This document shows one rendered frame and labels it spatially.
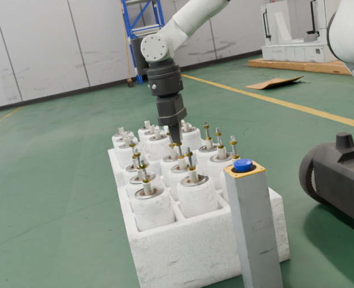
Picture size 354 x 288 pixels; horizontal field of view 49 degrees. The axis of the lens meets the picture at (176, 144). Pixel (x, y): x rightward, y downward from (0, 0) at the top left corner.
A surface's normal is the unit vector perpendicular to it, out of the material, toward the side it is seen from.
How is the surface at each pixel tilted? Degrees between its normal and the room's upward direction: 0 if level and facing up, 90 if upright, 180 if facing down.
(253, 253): 90
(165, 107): 90
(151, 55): 90
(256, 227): 90
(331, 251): 0
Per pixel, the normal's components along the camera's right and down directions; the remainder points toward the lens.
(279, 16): 0.09, -0.15
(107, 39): 0.18, 0.22
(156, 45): -0.15, 0.29
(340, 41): -0.95, 0.30
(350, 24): -0.96, -0.17
